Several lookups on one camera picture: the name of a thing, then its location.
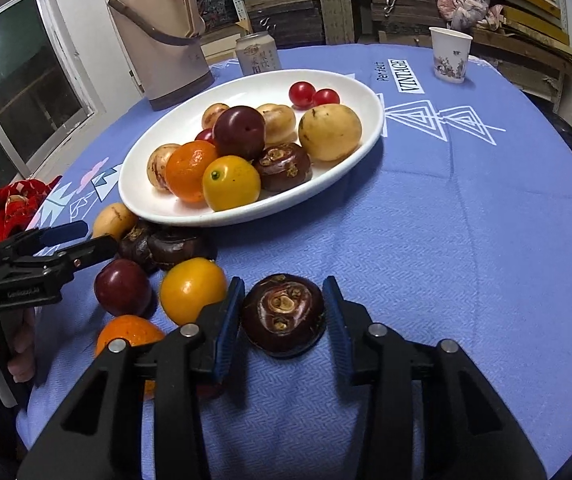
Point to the printed paper cup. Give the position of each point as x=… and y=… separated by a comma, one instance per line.
x=450, y=57

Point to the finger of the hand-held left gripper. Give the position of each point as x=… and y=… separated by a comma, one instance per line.
x=63, y=232
x=93, y=252

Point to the small tangerine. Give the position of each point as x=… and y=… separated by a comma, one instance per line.
x=190, y=170

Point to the speckled loquat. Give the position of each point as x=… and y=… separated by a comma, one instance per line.
x=281, y=120
x=214, y=115
x=113, y=220
x=158, y=165

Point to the blue printed tablecloth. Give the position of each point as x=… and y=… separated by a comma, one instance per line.
x=441, y=240

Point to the white drink can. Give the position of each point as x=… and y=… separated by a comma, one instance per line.
x=257, y=55

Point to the beige thermos jug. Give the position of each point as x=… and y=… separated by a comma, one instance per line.
x=160, y=35

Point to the white framed window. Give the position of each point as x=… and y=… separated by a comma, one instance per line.
x=25, y=75

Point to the stacks of sample boards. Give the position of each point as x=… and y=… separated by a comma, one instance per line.
x=286, y=15

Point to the large orange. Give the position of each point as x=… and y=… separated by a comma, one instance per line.
x=128, y=335

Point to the yellow passion fruit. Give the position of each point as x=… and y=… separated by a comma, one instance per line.
x=330, y=131

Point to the yellow tomato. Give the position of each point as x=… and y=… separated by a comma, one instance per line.
x=193, y=296
x=231, y=183

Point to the red cherry tomato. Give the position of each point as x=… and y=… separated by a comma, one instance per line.
x=301, y=94
x=327, y=98
x=205, y=136

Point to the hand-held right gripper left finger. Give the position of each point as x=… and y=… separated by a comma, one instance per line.
x=228, y=340

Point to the leaning framed board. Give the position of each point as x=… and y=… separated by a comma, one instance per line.
x=220, y=45

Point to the person's left hand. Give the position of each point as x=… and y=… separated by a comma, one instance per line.
x=23, y=350

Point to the dark red plum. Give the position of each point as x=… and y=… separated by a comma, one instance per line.
x=121, y=287
x=238, y=132

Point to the red patterned cloth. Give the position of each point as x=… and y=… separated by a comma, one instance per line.
x=20, y=205

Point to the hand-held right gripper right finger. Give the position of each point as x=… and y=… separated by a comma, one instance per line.
x=340, y=340

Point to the dark brown water chestnut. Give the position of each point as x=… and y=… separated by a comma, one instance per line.
x=180, y=247
x=283, y=315
x=282, y=167
x=135, y=250

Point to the pink cloth bundle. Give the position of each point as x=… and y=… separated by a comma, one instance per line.
x=466, y=7

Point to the white oval plate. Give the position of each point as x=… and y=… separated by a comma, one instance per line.
x=266, y=85

